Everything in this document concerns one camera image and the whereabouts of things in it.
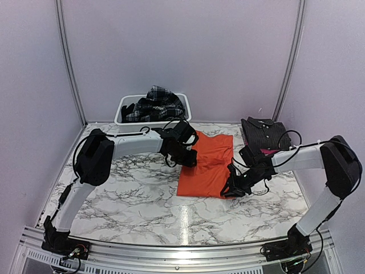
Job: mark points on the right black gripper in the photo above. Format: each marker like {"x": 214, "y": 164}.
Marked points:
{"x": 234, "y": 188}

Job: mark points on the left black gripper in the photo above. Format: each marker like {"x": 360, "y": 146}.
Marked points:
{"x": 189, "y": 161}

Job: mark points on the orange t-shirt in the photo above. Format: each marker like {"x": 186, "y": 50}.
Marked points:
{"x": 209, "y": 176}

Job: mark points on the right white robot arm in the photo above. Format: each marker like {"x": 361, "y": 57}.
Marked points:
{"x": 291, "y": 195}

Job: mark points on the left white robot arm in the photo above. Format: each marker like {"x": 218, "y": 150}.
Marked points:
{"x": 92, "y": 161}

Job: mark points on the white plastic laundry bin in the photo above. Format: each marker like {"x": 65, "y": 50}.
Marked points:
{"x": 135, "y": 127}

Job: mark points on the folded pink garment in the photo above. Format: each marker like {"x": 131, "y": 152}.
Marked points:
{"x": 266, "y": 150}

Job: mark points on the black white plaid shirt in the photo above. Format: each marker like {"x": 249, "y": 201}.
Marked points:
{"x": 160, "y": 104}

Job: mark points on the folded dark striped shirt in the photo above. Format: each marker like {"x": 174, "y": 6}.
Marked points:
{"x": 265, "y": 134}

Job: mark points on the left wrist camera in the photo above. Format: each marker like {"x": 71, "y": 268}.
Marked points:
{"x": 184, "y": 133}

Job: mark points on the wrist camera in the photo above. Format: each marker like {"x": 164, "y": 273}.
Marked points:
{"x": 184, "y": 133}
{"x": 251, "y": 156}

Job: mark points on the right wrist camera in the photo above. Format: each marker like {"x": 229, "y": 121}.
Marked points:
{"x": 251, "y": 156}

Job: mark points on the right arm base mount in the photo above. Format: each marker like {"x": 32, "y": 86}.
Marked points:
{"x": 296, "y": 244}

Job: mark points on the aluminium front frame rail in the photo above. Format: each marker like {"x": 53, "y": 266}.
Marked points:
{"x": 106, "y": 257}

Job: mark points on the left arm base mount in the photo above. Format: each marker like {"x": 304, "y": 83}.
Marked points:
{"x": 60, "y": 243}

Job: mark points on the left aluminium wall post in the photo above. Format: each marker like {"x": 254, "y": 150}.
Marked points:
{"x": 59, "y": 11}

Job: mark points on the aluminium wall post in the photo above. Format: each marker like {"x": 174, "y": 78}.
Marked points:
{"x": 293, "y": 54}
{"x": 59, "y": 11}

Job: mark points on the right aluminium wall post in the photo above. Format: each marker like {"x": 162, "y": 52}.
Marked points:
{"x": 293, "y": 54}

